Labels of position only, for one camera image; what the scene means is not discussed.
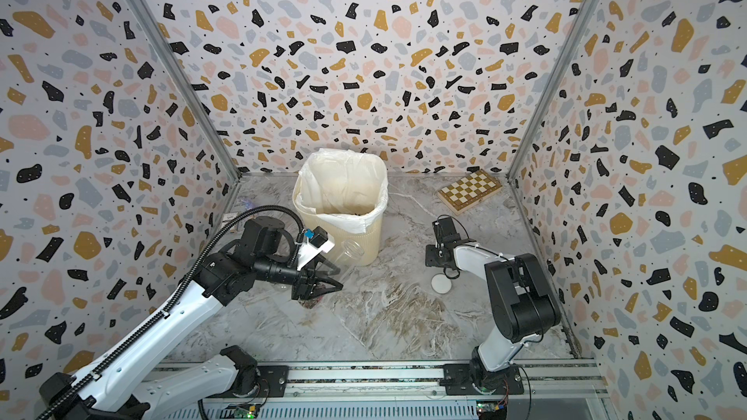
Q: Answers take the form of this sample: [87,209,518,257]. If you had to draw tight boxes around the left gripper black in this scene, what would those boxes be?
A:
[256,255,345,301]

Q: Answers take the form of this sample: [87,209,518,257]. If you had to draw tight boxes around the white jar lid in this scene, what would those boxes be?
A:
[431,274,452,295]

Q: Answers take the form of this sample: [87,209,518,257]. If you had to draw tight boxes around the clear jar with flower tea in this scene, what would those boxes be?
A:
[338,239,366,266]

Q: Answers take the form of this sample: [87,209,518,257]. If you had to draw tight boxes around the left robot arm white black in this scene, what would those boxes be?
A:
[40,206,344,419]

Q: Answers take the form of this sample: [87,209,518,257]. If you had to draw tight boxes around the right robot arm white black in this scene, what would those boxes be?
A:
[425,215,561,396]

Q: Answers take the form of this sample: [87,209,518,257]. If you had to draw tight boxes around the cream ribbed trash bin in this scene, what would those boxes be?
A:
[292,150,389,268]

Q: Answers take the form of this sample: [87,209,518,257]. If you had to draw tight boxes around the white plastic bin liner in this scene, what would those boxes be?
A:
[293,149,388,235]

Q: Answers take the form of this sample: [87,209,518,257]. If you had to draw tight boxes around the wooden chessboard box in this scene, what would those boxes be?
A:
[437,169,502,215]

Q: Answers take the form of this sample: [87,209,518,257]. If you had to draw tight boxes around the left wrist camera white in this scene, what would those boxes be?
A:
[296,227,335,270]

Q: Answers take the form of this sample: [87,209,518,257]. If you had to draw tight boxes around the black corrugated cable conduit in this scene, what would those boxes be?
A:
[36,205,305,420]

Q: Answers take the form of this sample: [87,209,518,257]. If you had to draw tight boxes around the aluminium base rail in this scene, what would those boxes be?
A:
[137,360,616,419]

